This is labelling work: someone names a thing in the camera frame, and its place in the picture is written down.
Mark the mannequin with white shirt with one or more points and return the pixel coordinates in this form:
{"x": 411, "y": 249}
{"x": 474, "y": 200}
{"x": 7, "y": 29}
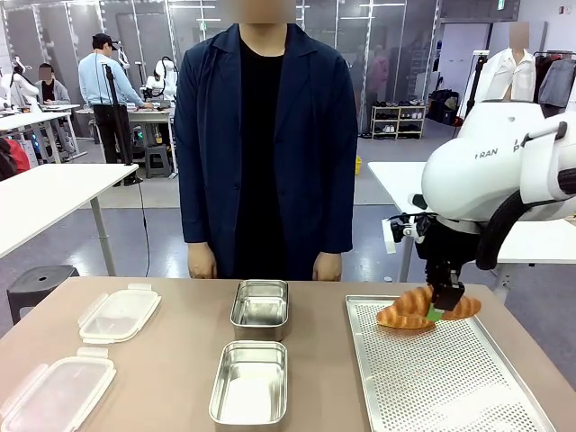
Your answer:
{"x": 513, "y": 72}

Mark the seated person in grey top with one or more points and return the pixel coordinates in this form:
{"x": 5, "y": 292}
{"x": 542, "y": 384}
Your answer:
{"x": 51, "y": 90}

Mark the yellow box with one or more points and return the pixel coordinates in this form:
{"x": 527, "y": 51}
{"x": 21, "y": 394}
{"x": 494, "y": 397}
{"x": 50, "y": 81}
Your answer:
{"x": 358, "y": 166}

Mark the white table with grey leg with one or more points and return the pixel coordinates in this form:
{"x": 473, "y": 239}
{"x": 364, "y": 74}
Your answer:
{"x": 49, "y": 198}

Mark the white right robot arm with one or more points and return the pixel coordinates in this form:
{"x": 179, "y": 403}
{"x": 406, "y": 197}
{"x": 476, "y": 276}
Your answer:
{"x": 472, "y": 180}

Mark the wooden shoe rack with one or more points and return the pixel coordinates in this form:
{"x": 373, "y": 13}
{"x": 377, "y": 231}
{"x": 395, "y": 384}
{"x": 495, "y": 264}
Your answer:
{"x": 398, "y": 121}

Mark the person in navy jacket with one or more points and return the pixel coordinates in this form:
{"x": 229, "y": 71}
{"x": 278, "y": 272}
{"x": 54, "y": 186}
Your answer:
{"x": 265, "y": 148}

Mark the stainless steel rectangular container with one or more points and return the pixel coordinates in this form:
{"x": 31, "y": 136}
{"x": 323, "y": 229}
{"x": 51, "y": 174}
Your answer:
{"x": 248, "y": 387}
{"x": 259, "y": 310}

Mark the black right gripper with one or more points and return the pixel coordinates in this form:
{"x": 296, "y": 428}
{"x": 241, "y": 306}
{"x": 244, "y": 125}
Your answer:
{"x": 445, "y": 247}

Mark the perforated metal baking tray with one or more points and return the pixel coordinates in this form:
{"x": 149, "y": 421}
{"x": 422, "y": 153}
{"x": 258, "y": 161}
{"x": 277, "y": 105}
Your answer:
{"x": 427, "y": 373}

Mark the black suitcase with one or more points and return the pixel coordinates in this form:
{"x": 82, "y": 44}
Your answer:
{"x": 443, "y": 107}

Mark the red bag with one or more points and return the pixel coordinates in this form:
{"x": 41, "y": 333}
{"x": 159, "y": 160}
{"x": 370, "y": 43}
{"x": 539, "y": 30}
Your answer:
{"x": 11, "y": 159}

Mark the white table behind robot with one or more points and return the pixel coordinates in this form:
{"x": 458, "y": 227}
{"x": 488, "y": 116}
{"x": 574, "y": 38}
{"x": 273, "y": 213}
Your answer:
{"x": 396, "y": 184}

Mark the black plastic stool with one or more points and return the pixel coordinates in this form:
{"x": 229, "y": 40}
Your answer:
{"x": 40, "y": 283}

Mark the golden croissant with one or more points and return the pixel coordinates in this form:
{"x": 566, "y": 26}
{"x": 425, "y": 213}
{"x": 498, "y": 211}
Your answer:
{"x": 411, "y": 300}
{"x": 402, "y": 321}

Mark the person's right forearm navy sleeve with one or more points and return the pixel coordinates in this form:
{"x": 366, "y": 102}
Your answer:
{"x": 195, "y": 211}

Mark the person in pink top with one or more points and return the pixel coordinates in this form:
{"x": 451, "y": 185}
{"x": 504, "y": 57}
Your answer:
{"x": 380, "y": 74}

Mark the clear plastic clip lid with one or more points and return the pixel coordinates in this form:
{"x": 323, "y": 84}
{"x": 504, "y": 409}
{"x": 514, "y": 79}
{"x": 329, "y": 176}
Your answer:
{"x": 119, "y": 315}
{"x": 54, "y": 391}

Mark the white background desk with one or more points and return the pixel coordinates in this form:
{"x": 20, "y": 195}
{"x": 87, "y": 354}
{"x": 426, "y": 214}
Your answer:
{"x": 36, "y": 121}

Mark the man in light blue shirt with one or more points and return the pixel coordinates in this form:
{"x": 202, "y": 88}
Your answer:
{"x": 105, "y": 90}

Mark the clothes on rack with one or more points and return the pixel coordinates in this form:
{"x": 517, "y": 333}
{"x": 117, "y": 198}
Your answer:
{"x": 555, "y": 78}

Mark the person's right hand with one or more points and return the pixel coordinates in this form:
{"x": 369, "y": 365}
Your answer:
{"x": 202, "y": 263}

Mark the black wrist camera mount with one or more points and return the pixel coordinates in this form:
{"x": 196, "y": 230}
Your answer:
{"x": 398, "y": 231}

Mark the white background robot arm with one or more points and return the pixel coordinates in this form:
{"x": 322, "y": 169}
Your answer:
{"x": 18, "y": 85}
{"x": 163, "y": 78}

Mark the person's left forearm navy sleeve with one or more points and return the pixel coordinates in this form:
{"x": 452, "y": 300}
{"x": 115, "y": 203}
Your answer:
{"x": 336, "y": 216}

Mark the grey step stool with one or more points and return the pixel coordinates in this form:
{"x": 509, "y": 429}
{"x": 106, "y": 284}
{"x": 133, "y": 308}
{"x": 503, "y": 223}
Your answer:
{"x": 158, "y": 162}

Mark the person's left hand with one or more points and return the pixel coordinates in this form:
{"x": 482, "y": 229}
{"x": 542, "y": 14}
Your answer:
{"x": 327, "y": 267}

